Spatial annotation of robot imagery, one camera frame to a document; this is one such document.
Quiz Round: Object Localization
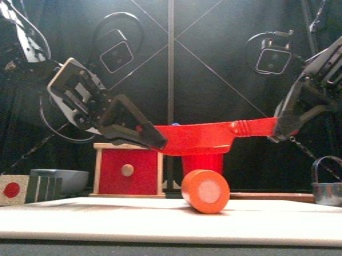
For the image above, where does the red toy saucepan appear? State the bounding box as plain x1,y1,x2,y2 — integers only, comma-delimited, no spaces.
152,116,280,157

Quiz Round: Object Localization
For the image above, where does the orange toy carrot piece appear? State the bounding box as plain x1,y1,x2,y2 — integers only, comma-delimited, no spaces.
180,168,232,215

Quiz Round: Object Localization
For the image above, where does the wooden box with red panel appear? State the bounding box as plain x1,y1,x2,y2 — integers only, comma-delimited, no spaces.
89,142,165,198

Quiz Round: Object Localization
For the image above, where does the red plastic cup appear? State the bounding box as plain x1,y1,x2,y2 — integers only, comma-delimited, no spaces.
180,153,225,177

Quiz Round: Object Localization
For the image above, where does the grey bowl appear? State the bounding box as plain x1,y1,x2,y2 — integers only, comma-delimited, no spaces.
29,168,91,196

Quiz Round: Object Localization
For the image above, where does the dark green sliced block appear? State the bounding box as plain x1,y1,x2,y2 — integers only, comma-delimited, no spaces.
24,175,64,204

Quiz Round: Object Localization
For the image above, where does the dark metal padlock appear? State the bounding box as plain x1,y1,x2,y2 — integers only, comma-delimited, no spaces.
310,155,342,208

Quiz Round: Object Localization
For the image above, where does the white cutting board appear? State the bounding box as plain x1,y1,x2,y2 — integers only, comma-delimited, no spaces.
0,196,342,248

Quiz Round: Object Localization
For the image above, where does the brown wooden strip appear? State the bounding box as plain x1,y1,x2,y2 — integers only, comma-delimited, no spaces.
228,192,316,203

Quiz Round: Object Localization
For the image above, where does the white block with red dot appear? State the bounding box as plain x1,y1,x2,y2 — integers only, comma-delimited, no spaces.
0,174,30,207

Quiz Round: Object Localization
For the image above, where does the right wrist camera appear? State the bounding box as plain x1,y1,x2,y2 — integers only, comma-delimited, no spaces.
255,39,294,76

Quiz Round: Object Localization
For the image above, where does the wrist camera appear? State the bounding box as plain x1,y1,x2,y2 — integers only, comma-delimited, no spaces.
255,39,294,76
97,29,136,74

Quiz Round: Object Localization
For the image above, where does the vertical metal frame post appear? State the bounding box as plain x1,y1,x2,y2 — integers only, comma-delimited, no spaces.
165,0,176,192

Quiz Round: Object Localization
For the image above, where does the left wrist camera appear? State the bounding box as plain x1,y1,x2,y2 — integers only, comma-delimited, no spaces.
97,29,136,74

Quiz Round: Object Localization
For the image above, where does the black right camera cable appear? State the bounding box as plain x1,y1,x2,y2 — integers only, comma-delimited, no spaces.
243,29,296,73

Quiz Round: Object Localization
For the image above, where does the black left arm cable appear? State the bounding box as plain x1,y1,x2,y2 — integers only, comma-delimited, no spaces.
88,11,145,68

